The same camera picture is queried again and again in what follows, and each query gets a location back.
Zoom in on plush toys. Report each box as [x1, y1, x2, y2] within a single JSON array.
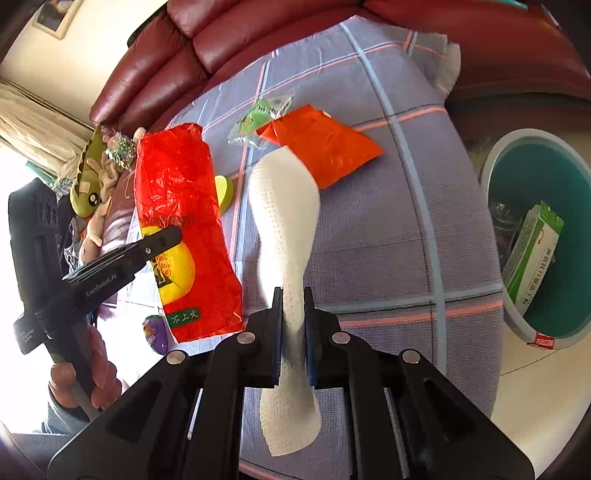
[[78, 128, 148, 265]]

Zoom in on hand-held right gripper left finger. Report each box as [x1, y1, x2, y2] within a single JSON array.
[[46, 286, 284, 480]]

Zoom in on glitter pouch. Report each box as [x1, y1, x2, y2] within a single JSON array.
[[106, 134, 138, 172]]

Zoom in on teal plastic bucket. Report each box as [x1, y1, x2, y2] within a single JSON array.
[[480, 129, 591, 352]]

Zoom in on lime green lid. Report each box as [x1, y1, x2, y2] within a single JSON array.
[[215, 175, 235, 215]]

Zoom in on red plastic bag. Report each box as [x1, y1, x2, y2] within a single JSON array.
[[133, 122, 245, 344]]

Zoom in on orange plastic bag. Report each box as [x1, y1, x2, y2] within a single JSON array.
[[255, 104, 385, 190]]

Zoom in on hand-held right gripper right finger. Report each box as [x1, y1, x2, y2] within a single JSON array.
[[302, 286, 536, 480]]

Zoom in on clear green snack wrapper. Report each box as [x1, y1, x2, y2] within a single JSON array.
[[228, 90, 296, 148]]

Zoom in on person's left hand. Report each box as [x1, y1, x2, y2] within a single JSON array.
[[48, 324, 123, 411]]

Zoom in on red leather sofa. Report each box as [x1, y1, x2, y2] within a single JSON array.
[[89, 0, 591, 139]]

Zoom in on green plush dinosaur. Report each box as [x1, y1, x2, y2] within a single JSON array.
[[69, 124, 116, 219]]

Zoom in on beige curtain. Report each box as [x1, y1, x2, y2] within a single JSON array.
[[0, 78, 93, 163]]

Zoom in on person's left forearm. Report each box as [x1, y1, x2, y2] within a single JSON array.
[[45, 399, 93, 437]]

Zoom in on framed wall picture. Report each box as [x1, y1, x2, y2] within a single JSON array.
[[31, 0, 86, 40]]

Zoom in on grey plaid tablecloth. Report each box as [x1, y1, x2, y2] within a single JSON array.
[[111, 16, 505, 480]]

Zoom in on white cardboard box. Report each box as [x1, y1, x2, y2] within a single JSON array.
[[501, 200, 565, 317]]

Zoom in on white paper towel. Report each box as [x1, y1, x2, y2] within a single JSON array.
[[249, 145, 322, 457]]

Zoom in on purple snack packet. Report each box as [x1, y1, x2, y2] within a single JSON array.
[[142, 315, 171, 355]]

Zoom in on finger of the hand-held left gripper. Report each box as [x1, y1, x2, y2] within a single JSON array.
[[62, 225, 184, 283]]

